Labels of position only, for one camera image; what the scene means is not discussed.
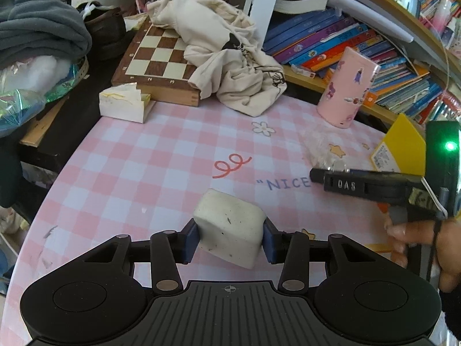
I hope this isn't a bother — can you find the row of colourful picture books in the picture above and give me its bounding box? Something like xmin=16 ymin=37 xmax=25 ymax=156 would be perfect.
xmin=263 ymin=7 xmax=461 ymax=124

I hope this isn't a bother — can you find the grey fleece blanket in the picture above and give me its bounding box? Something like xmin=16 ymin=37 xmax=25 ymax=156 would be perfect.
xmin=0 ymin=0 xmax=93 ymax=71

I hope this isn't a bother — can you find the wooden chessboard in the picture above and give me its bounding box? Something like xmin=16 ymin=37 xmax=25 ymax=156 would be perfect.
xmin=111 ymin=18 xmax=201 ymax=107

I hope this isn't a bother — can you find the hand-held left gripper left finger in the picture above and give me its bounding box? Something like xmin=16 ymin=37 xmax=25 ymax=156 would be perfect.
xmin=83 ymin=220 xmax=199 ymax=293

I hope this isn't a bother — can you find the white foam block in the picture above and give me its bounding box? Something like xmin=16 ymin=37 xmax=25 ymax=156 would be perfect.
xmin=193 ymin=188 xmax=267 ymax=269

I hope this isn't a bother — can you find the pink checkered tablecloth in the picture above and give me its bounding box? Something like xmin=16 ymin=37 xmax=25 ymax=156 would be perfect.
xmin=11 ymin=94 xmax=447 ymax=332

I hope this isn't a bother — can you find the yellow cardboard box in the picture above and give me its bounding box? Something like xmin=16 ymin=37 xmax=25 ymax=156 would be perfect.
xmin=367 ymin=113 xmax=427 ymax=253

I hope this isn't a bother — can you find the pink sticker cylinder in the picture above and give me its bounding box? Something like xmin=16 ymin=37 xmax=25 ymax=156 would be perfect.
xmin=317 ymin=47 xmax=381 ymax=129

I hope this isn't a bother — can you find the white charging cable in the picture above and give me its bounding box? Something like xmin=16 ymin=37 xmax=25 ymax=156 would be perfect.
xmin=420 ymin=14 xmax=451 ymax=77

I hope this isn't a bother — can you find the person's right hand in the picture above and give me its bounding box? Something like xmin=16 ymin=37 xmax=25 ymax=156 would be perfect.
xmin=385 ymin=218 xmax=461 ymax=293

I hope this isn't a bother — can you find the clear plastic wrapper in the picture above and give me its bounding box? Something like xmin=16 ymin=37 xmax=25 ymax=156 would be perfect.
xmin=299 ymin=128 xmax=352 ymax=174

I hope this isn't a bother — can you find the white tissue box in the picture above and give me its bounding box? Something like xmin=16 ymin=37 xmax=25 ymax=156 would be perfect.
xmin=99 ymin=83 xmax=156 ymax=124

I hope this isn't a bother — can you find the pink white spray can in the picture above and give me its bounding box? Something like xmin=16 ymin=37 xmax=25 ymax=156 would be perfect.
xmin=434 ymin=0 xmax=453 ymax=34

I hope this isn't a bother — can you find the dark brown bag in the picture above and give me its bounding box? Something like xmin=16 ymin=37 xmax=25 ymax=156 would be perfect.
xmin=84 ymin=3 xmax=127 ymax=61

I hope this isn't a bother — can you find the cream cloth bag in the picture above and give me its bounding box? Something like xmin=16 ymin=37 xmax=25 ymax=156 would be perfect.
xmin=147 ymin=0 xmax=289 ymax=116

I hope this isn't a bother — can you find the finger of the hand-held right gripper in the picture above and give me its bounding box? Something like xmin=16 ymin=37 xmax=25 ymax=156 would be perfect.
xmin=310 ymin=168 xmax=423 ymax=185
xmin=323 ymin=173 xmax=444 ymax=213

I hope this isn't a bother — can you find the small white red box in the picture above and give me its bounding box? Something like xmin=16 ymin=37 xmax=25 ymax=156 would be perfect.
xmin=290 ymin=64 xmax=318 ymax=79

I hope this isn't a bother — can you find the iridescent plastic bag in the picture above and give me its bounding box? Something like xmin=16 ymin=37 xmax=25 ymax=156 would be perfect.
xmin=0 ymin=56 xmax=90 ymax=138

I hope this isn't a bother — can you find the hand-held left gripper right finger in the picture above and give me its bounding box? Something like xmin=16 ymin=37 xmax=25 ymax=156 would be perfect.
xmin=262 ymin=220 xmax=379 ymax=293

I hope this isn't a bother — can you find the flat white tablet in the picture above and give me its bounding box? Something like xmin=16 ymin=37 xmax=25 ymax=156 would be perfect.
xmin=326 ymin=0 xmax=415 ymax=42

